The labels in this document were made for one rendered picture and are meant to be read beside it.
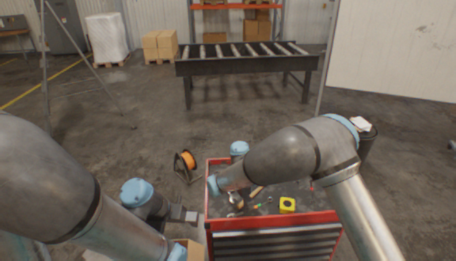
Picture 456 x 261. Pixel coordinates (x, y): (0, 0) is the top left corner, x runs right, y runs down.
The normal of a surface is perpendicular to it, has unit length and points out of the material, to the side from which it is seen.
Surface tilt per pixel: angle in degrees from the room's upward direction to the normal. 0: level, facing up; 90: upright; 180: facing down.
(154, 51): 90
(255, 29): 90
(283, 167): 76
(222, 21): 90
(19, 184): 61
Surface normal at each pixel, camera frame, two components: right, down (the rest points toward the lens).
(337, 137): 0.28, -0.41
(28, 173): 0.71, -0.29
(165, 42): 0.05, 0.50
